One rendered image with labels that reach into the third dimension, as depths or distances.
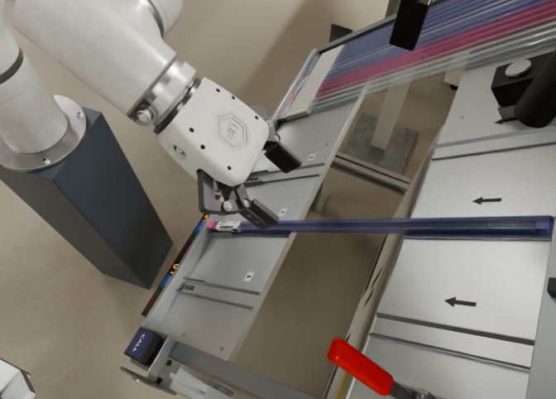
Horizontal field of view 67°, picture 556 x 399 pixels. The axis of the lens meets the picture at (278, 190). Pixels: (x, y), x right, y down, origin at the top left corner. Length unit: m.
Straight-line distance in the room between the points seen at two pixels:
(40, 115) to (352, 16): 1.72
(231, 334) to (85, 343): 1.01
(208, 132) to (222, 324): 0.26
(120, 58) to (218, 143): 0.12
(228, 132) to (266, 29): 1.75
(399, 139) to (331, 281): 0.66
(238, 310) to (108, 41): 0.35
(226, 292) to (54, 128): 0.49
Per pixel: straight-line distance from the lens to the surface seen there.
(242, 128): 0.48
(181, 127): 0.44
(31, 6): 0.45
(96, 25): 0.44
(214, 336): 0.58
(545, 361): 0.30
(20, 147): 0.94
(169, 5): 0.50
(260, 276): 0.58
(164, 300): 0.70
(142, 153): 1.78
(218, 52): 2.09
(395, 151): 1.74
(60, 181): 0.93
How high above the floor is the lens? 1.39
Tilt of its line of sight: 60 degrees down
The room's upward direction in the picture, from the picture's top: straight up
